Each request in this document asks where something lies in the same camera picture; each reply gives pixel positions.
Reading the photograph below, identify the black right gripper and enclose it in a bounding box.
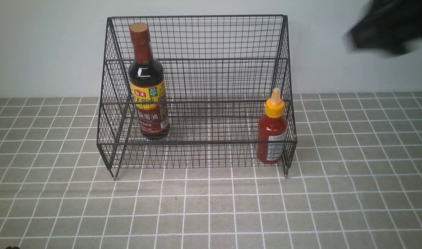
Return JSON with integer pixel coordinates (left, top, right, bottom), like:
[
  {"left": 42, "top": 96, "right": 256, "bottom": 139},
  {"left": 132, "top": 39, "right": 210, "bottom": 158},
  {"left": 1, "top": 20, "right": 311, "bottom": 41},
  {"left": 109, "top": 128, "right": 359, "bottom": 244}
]
[{"left": 346, "top": 0, "right": 422, "bottom": 56}]

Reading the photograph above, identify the black wire mesh shelf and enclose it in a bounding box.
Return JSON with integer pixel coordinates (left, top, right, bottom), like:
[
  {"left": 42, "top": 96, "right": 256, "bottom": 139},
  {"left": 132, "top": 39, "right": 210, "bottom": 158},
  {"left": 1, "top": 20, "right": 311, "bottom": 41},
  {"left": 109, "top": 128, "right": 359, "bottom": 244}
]
[{"left": 96, "top": 14, "right": 297, "bottom": 179}]

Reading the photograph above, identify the grey checkered tablecloth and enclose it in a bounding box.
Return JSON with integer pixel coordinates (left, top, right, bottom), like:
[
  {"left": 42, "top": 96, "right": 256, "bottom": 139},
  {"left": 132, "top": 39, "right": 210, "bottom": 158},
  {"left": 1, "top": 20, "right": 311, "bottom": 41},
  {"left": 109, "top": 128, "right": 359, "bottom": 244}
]
[{"left": 0, "top": 92, "right": 422, "bottom": 249}]

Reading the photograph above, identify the red chili sauce bottle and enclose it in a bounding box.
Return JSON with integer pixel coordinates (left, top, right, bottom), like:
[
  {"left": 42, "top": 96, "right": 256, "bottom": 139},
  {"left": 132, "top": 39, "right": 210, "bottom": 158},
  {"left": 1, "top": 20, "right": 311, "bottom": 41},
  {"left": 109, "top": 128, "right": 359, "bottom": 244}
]
[{"left": 257, "top": 88, "right": 287, "bottom": 165}]

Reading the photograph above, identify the dark soy sauce bottle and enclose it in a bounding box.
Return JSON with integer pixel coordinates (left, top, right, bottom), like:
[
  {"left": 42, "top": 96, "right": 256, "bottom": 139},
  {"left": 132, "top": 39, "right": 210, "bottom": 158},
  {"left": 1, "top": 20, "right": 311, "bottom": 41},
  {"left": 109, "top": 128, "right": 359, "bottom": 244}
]
[{"left": 128, "top": 22, "right": 170, "bottom": 141}]

